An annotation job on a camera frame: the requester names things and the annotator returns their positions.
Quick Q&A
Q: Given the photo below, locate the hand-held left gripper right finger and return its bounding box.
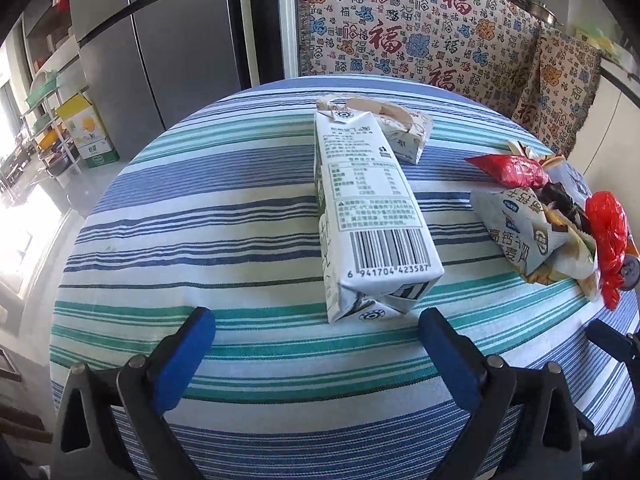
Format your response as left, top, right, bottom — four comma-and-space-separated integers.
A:
418, 307, 598, 480

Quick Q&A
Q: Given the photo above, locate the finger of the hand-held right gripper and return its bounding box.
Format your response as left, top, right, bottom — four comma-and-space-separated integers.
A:
586, 319, 640, 367
619, 254, 640, 292

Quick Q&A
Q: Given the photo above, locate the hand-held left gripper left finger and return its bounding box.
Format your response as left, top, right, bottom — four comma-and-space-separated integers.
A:
50, 306, 217, 480

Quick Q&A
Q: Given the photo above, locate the red plastic bag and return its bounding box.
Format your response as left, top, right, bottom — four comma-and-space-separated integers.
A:
584, 191, 630, 311

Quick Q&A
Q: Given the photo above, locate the gold and black foil packet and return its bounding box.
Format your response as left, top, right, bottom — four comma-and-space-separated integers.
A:
542, 182, 593, 233

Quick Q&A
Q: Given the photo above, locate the red snack packet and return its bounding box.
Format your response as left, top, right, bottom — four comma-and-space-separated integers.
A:
464, 154, 551, 190

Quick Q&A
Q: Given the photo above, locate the white milk carton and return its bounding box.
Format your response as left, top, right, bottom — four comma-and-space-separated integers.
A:
313, 109, 446, 325

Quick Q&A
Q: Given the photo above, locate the yellow snack bag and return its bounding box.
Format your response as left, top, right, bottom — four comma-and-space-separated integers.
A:
522, 237, 601, 293

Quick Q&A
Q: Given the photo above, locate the clear cartoon print box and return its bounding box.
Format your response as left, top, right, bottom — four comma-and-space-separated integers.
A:
547, 156, 591, 198

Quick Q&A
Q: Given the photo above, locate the white blue oat bag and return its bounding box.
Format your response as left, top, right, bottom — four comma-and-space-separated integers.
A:
470, 187, 571, 276

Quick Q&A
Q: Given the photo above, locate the blue green striped tablecloth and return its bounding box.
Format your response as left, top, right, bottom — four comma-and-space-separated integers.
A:
49, 75, 640, 480

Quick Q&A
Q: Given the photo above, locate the printed cushion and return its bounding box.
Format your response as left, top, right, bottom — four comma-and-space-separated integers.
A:
512, 25, 603, 156

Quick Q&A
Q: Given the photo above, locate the white printed tissue pack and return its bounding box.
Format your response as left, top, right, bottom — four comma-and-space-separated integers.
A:
316, 95, 434, 166

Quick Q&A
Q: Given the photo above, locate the pale green bag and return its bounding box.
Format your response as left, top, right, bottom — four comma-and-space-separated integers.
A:
575, 22, 623, 61

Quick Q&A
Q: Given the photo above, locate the yellow green cardboard box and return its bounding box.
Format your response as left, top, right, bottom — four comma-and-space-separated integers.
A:
55, 92, 121, 168

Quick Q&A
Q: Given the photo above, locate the metal pot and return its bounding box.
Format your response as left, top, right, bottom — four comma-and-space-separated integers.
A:
525, 0, 563, 28

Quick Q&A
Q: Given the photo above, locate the shelf rack with green trays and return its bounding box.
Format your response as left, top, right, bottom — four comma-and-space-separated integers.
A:
0, 67, 83, 181

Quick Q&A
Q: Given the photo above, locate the grey refrigerator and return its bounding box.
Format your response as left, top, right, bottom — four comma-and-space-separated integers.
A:
67, 0, 251, 133

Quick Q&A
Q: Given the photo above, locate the printed sofa blanket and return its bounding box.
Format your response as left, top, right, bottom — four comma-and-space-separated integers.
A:
295, 0, 543, 116

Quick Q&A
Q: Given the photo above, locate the open shelf cabinet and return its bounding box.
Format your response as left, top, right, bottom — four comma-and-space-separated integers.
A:
20, 0, 81, 76

